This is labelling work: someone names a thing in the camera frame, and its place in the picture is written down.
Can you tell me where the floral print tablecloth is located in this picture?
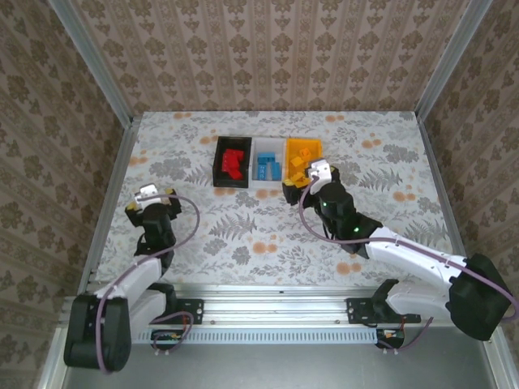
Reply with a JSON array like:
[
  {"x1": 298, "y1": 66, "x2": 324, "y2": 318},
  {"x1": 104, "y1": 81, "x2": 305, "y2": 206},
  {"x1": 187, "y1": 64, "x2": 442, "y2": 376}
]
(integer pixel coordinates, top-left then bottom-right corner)
[{"x1": 95, "y1": 109, "x2": 465, "y2": 287}]

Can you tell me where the grey metal shelf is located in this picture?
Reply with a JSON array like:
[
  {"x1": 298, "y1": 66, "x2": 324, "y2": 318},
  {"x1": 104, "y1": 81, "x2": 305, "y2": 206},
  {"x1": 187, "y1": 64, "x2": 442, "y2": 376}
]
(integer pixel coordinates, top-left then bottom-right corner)
[{"x1": 38, "y1": 327, "x2": 519, "y2": 389}]

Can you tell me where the aluminium mounting rail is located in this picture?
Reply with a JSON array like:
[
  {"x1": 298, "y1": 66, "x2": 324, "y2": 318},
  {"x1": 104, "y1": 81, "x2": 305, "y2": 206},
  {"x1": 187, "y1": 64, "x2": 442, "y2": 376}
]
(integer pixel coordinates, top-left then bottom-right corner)
[{"x1": 64, "y1": 283, "x2": 500, "y2": 330}]

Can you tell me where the white slotted cable duct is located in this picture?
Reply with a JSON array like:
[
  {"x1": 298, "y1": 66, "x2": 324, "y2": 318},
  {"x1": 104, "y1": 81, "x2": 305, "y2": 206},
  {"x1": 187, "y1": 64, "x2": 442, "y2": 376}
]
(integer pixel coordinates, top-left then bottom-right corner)
[{"x1": 128, "y1": 327, "x2": 380, "y2": 346}]

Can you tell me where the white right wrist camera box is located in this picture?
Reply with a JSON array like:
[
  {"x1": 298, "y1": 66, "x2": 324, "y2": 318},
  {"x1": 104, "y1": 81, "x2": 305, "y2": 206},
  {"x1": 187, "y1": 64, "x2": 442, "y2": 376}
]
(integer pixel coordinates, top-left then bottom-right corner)
[{"x1": 307, "y1": 159, "x2": 332, "y2": 182}]

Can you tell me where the white plastic container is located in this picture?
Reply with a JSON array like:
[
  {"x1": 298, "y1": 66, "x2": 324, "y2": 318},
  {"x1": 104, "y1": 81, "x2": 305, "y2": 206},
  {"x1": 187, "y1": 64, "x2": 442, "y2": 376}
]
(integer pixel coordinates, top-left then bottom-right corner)
[{"x1": 249, "y1": 136, "x2": 287, "y2": 190}]

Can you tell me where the yellow plastic container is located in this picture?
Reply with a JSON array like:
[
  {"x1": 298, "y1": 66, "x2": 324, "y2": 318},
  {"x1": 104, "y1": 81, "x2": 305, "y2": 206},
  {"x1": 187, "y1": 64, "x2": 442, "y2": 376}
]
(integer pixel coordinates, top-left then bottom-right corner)
[{"x1": 282, "y1": 137, "x2": 325, "y2": 190}]

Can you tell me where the black plastic container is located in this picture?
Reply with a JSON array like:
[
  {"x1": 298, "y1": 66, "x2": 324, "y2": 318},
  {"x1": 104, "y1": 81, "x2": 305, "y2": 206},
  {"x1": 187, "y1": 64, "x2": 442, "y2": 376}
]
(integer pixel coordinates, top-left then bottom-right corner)
[{"x1": 212, "y1": 135, "x2": 253, "y2": 189}]

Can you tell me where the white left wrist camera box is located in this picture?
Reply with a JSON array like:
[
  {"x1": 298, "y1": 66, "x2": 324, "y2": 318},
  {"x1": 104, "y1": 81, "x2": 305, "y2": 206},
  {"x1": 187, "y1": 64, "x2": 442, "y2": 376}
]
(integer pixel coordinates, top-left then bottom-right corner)
[{"x1": 133, "y1": 183, "x2": 162, "y2": 205}]

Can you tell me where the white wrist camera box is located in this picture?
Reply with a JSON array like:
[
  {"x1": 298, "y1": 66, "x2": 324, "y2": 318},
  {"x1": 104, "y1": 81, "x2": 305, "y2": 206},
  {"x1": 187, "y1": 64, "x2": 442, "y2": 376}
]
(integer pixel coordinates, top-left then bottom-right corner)
[
  {"x1": 307, "y1": 159, "x2": 332, "y2": 182},
  {"x1": 133, "y1": 183, "x2": 162, "y2": 205}
]

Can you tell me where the aluminium frame post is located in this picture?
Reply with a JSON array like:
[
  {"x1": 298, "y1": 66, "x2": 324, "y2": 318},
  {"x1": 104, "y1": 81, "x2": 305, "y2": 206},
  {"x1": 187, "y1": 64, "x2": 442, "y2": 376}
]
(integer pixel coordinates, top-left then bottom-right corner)
[
  {"x1": 416, "y1": 0, "x2": 495, "y2": 122},
  {"x1": 47, "y1": 0, "x2": 134, "y2": 125}
]

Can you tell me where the aluminium table side rail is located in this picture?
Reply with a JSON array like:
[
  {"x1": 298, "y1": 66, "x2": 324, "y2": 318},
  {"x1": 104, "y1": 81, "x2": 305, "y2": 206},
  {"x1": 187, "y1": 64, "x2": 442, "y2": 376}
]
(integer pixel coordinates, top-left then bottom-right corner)
[
  {"x1": 78, "y1": 117, "x2": 142, "y2": 293},
  {"x1": 417, "y1": 117, "x2": 480, "y2": 293}
]

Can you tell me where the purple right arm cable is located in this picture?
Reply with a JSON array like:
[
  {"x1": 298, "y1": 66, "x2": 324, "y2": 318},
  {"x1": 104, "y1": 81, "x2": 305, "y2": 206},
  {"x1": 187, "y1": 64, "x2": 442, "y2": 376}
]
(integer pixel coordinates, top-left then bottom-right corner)
[{"x1": 298, "y1": 177, "x2": 519, "y2": 352}]

